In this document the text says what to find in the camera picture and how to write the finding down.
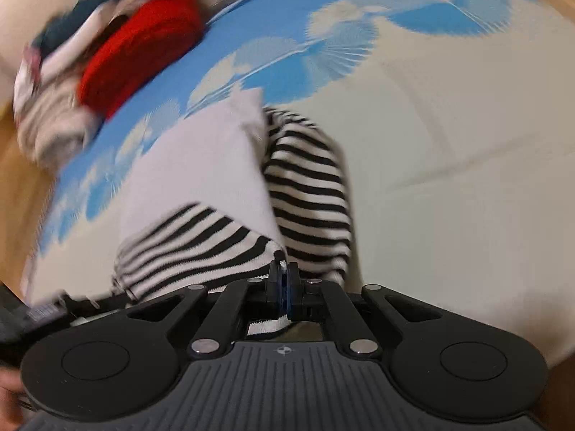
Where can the black white striped shirt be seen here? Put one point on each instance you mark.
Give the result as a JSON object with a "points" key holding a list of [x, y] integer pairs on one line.
{"points": [[305, 179]]}

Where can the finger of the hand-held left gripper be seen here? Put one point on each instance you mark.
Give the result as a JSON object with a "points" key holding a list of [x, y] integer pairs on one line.
{"points": [[96, 304]]}

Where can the blue white printed blanket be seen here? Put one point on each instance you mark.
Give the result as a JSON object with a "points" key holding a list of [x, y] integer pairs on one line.
{"points": [[449, 143]]}

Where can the red knitted garment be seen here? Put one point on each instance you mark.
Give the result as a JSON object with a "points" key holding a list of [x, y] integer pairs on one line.
{"points": [[143, 49]]}

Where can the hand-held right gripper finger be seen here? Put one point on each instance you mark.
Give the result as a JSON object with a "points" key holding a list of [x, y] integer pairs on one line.
{"points": [[290, 288], [280, 288]]}

